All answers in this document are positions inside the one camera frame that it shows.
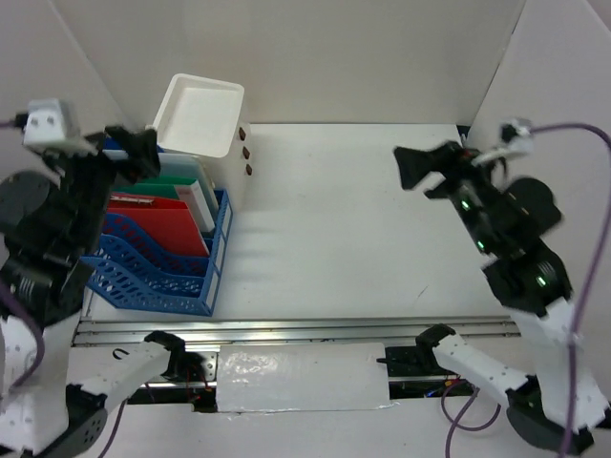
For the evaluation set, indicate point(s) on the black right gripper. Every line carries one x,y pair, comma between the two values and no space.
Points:
412,163

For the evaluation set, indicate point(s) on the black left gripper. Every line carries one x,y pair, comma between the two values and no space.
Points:
143,162

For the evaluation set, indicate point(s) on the green clip file folder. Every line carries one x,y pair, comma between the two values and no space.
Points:
185,189

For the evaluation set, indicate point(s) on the red file folder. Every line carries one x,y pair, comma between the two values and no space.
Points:
167,221

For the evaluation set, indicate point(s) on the white foam drawer box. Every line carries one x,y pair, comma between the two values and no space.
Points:
207,119

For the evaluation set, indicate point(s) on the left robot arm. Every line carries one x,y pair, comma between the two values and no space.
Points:
42,291

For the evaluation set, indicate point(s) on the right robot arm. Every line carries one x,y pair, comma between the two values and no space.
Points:
559,405

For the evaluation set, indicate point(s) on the blue plastic file organizer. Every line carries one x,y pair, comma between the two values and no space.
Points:
132,272

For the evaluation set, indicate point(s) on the white cover panel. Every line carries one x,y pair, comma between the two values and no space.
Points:
302,377

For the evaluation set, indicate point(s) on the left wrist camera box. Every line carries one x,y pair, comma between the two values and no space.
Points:
52,126

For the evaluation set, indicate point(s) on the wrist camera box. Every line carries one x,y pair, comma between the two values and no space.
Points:
52,126
515,140

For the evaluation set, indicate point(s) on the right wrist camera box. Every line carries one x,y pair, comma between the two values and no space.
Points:
515,140

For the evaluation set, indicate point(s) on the aluminium mounting rail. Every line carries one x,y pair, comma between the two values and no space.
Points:
288,332

